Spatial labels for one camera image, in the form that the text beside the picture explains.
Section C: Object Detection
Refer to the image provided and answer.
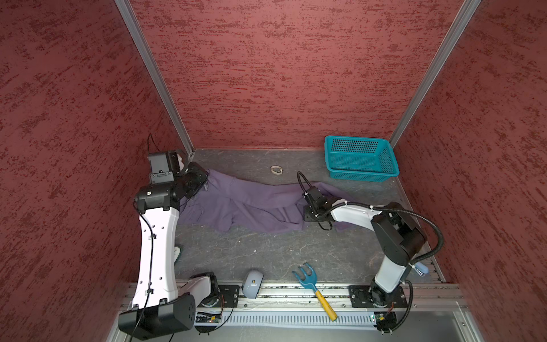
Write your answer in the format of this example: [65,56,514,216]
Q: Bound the blue toy rake yellow handle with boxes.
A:
[292,262,338,321]

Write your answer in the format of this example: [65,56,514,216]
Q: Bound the aluminium front rail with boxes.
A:
[227,282,469,312]

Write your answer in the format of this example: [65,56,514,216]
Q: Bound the grey computer mouse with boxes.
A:
[242,269,264,299]

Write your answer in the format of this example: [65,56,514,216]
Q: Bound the teal plastic basket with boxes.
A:
[324,135,400,182]

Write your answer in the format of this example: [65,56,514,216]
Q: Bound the light blue stapler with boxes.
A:
[412,262,430,277]

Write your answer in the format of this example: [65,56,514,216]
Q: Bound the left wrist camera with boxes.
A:
[148,150,185,185]

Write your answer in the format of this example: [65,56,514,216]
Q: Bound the beige rubber band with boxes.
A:
[270,165,283,175]

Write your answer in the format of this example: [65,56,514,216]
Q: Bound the purple trousers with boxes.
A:
[177,168,356,235]

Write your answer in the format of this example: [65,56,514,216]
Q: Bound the teal alarm clock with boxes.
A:
[174,247,182,263]

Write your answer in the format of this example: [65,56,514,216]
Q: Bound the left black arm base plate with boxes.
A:
[198,284,241,309]

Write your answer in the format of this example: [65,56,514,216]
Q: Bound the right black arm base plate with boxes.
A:
[348,285,407,309]

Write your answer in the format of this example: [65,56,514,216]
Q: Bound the slotted white cable duct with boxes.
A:
[195,312,377,329]

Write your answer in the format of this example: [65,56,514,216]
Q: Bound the right black corrugated cable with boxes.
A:
[296,170,445,332]

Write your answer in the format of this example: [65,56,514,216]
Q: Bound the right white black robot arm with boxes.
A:
[303,187,431,307]

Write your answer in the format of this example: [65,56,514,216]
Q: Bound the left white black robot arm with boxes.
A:
[118,162,220,341]

